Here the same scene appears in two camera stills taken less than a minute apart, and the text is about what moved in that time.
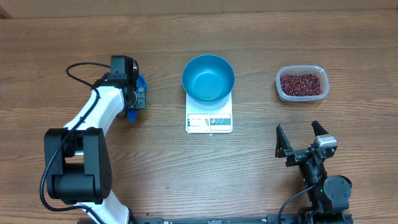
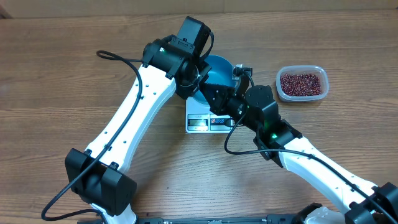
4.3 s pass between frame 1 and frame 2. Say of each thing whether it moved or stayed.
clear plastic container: stayed
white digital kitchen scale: stayed
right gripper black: moved
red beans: stayed
